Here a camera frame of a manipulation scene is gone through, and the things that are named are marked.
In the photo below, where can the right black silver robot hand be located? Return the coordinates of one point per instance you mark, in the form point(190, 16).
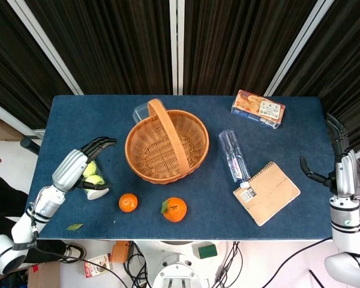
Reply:
point(346, 174)

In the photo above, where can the large orange with leaf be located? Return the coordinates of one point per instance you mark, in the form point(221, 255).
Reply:
point(176, 210)

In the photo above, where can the small orange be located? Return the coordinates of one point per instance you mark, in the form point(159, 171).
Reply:
point(128, 203)

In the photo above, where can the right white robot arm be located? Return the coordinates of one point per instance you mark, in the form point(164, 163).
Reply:
point(345, 222)

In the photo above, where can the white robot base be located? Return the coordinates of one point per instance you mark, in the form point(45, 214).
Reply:
point(171, 261)

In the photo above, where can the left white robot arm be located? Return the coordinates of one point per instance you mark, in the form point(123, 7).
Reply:
point(24, 228)

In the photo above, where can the brown spiral notebook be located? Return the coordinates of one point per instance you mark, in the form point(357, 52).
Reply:
point(270, 195)

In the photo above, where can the dark pleated curtain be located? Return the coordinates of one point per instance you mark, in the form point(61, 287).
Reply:
point(348, 66)
point(15, 75)
point(114, 45)
point(240, 42)

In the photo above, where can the blue orange cracker box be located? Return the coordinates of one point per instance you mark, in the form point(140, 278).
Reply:
point(256, 109)

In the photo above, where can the clear plastic water bottle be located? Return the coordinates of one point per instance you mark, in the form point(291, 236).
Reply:
point(234, 159)

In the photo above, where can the blue table cloth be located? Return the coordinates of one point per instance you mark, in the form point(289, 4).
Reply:
point(216, 216)

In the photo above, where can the green block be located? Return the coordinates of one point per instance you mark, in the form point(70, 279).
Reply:
point(207, 252)

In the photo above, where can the clear plastic container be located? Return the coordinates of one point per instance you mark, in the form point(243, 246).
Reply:
point(140, 111)

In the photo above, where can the small orange box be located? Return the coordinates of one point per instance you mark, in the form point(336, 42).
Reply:
point(120, 252)

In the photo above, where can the clear tennis ball can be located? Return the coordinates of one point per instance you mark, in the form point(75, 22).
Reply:
point(97, 193)

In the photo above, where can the red white snack package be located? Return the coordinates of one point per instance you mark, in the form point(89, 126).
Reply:
point(96, 267)

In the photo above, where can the loose green leaf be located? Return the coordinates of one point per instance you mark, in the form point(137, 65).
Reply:
point(75, 227)

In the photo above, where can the brown cardboard box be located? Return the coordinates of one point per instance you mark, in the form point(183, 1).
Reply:
point(43, 276)
point(1, 127)

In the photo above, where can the person in black clothes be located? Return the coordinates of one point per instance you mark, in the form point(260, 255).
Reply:
point(3, 201)

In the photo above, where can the white frame post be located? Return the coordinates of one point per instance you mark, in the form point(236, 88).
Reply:
point(177, 45)
point(45, 45)
point(300, 45)

